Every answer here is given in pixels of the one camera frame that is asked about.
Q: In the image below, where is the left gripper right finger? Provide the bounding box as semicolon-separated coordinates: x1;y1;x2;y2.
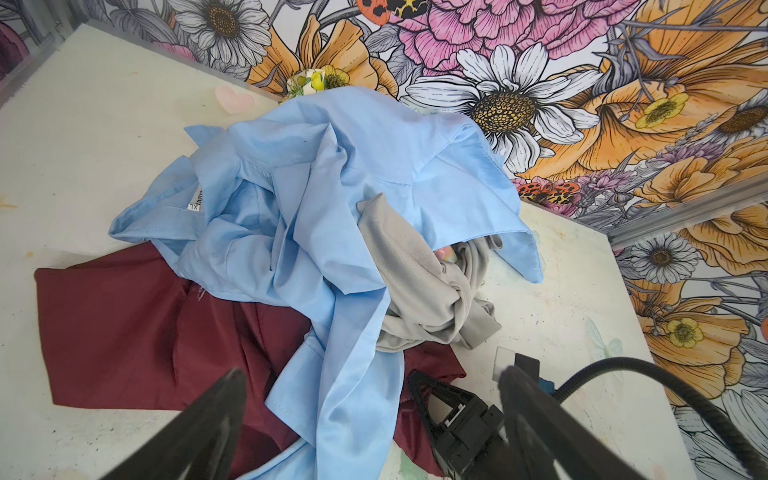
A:
498;366;642;479

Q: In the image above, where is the maroon cloth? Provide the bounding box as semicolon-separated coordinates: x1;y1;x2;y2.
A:
34;241;468;480

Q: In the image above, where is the grey cloth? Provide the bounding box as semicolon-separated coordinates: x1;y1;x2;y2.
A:
357;194;503;353

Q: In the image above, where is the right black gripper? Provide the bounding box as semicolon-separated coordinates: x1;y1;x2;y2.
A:
407;370;532;477

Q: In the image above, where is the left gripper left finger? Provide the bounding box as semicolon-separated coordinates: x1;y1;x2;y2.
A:
104;368;246;480

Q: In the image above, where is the light blue shirt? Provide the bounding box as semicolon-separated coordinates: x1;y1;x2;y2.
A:
109;87;543;479

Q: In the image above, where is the corner aluminium post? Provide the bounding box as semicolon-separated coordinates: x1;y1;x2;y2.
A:
607;172;767;249
1;20;73;106

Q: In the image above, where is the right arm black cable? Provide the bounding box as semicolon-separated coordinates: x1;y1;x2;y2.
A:
551;356;768;480

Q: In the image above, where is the right corner aluminium post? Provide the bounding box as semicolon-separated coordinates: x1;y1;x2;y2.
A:
607;172;767;249

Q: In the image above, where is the floral patterned cloth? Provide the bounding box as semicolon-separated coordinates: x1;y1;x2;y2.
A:
286;66;350;98

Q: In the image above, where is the left corner aluminium post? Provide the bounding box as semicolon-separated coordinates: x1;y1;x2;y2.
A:
1;20;73;106

